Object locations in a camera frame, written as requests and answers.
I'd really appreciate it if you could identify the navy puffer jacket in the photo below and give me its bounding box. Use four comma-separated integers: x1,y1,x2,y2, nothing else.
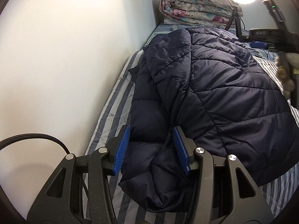
119,27,298,212

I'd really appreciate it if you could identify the gloved right hand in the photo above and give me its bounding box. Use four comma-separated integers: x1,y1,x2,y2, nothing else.
275,52,298,100

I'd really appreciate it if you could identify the striped blue white mattress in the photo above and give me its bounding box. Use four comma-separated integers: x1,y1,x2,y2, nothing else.
86,50,298,223

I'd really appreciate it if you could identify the floral folded quilt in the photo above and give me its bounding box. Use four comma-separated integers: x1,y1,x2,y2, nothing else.
159,0,243,28

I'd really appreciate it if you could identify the black braided cable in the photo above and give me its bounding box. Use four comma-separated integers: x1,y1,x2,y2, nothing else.
0,132,91,200

